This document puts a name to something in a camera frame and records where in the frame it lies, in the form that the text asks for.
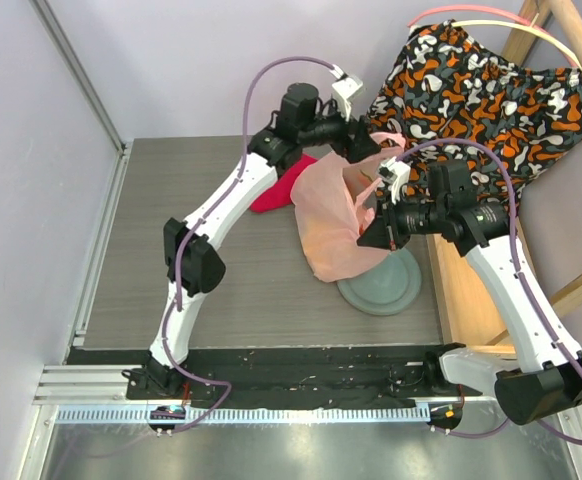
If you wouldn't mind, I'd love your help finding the pink hoop tube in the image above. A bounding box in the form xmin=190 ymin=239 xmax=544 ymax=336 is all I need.
xmin=407 ymin=4 xmax=535 ymax=27

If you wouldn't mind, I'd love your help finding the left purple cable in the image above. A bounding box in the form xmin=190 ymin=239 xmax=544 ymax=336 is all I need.
xmin=165 ymin=55 xmax=345 ymax=436

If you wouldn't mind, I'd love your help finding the wooden tray frame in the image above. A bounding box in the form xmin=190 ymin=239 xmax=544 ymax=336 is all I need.
xmin=427 ymin=1 xmax=582 ymax=355

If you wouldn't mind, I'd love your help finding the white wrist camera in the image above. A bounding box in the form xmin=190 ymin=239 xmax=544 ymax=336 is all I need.
xmin=330 ymin=65 xmax=364 ymax=121
xmin=377 ymin=157 xmax=411 ymax=204

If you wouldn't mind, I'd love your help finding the red cloth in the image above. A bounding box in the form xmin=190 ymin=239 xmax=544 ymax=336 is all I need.
xmin=249 ymin=154 xmax=317 ymax=214

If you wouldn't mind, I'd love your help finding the aluminium rail frame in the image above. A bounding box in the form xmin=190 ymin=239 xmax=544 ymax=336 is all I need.
xmin=30 ymin=0 xmax=582 ymax=480

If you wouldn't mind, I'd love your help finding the grey-green plate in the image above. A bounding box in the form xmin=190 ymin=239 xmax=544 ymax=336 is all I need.
xmin=336 ymin=249 xmax=422 ymax=316

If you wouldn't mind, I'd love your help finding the pink plastic bag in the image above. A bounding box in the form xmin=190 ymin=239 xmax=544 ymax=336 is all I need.
xmin=291 ymin=132 xmax=406 ymax=283

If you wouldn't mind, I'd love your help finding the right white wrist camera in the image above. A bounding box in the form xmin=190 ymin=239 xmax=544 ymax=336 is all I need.
xmin=377 ymin=157 xmax=411 ymax=204

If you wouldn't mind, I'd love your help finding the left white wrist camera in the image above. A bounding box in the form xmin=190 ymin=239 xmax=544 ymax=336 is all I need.
xmin=330 ymin=65 xmax=364 ymax=121

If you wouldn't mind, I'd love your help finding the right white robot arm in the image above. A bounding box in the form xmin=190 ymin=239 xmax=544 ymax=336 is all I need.
xmin=357 ymin=158 xmax=582 ymax=425

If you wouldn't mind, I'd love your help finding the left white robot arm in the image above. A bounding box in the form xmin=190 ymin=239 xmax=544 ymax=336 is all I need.
xmin=123 ymin=76 xmax=380 ymax=399

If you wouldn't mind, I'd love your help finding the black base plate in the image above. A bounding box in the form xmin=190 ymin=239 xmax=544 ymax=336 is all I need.
xmin=65 ymin=344 xmax=485 ymax=412

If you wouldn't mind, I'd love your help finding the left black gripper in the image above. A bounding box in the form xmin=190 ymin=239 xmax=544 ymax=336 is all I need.
xmin=300 ymin=102 xmax=382 ymax=165

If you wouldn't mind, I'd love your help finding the cream hoop tube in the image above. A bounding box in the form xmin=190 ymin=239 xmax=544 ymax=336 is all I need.
xmin=453 ymin=18 xmax=582 ymax=71

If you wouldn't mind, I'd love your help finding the patterned orange black fabric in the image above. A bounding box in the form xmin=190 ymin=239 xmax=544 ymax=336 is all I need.
xmin=367 ymin=20 xmax=582 ymax=204

